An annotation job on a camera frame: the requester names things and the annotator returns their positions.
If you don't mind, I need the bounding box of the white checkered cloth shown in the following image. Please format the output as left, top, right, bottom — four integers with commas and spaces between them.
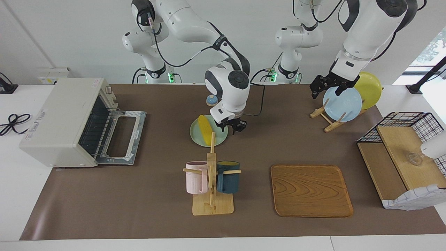
382, 184, 446, 211

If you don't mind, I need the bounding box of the wide light wooden shelf board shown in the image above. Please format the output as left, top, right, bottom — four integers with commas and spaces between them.
376, 125, 446, 191

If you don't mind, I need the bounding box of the yellow corn cob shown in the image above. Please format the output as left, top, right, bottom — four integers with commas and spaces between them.
198, 114, 217, 146

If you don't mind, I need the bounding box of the black base cable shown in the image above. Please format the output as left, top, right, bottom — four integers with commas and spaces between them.
131, 67, 147, 84
251, 52, 283, 83

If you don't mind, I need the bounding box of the white toaster oven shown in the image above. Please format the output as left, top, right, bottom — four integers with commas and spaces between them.
19, 77, 147, 168

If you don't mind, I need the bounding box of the white wall socket box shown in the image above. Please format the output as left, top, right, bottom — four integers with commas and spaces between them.
37, 67, 72, 85

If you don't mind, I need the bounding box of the wooden plate rack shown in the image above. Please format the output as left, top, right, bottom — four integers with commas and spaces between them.
310, 98, 370, 133

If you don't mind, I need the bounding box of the brown table mat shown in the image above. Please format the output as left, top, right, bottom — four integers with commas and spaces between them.
19, 84, 446, 241

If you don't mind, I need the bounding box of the wooden mug tree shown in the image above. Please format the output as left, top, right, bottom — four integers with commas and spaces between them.
183, 131, 242, 216

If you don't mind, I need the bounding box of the coiled black cable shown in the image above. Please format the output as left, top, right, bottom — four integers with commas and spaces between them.
0, 113, 32, 136

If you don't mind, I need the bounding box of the white rounded device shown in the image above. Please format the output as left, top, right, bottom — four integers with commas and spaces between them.
420, 131, 446, 160

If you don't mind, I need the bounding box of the black wire basket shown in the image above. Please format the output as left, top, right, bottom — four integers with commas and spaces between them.
357, 112, 446, 176

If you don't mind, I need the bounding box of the yellow plate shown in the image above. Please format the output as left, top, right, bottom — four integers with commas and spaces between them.
352, 71, 383, 110

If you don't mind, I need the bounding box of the narrow light wooden shelf board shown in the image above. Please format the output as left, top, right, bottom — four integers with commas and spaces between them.
357, 142, 408, 203

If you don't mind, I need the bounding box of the light blue plate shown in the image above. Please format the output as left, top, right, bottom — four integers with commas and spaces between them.
323, 86, 363, 122

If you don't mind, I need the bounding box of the wooden serving tray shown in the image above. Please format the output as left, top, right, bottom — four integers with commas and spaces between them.
270, 164, 354, 218

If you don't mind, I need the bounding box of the pink mug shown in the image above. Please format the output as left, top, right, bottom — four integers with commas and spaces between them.
185, 161, 208, 195

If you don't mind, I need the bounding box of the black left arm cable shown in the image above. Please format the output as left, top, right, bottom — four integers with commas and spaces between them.
369, 31, 398, 61

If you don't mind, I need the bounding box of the black table clamp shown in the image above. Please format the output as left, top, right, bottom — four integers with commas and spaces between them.
0, 72, 18, 94

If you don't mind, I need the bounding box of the black angled stand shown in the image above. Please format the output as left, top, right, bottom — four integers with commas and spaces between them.
406, 56, 446, 94

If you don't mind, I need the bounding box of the pale green plate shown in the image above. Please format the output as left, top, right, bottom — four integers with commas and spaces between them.
190, 115, 229, 147

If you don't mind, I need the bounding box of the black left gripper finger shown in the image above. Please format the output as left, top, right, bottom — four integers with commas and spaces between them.
310, 74, 329, 100
335, 77, 360, 96

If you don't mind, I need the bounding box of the window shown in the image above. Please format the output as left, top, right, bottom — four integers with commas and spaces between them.
409, 28, 446, 67

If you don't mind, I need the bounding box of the clear glass cup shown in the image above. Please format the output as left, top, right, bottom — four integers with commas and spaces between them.
406, 152, 424, 167

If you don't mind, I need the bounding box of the dark blue mug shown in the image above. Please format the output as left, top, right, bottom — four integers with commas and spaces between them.
216, 160, 241, 194

